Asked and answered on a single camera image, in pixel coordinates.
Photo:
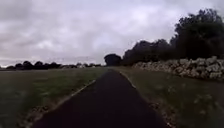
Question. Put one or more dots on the round dark tree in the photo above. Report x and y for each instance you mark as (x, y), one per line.
(112, 59)

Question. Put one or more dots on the dark asphalt path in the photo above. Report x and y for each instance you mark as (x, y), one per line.
(108, 103)

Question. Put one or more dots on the grass verge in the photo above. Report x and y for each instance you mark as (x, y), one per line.
(180, 93)

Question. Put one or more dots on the distant row of trees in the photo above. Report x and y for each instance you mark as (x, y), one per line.
(36, 65)

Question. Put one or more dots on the grass field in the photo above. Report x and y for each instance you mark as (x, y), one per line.
(30, 86)

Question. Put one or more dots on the row of dark trees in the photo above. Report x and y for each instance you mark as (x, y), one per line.
(196, 36)

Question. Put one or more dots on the dry stone wall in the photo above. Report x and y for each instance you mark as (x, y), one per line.
(196, 66)

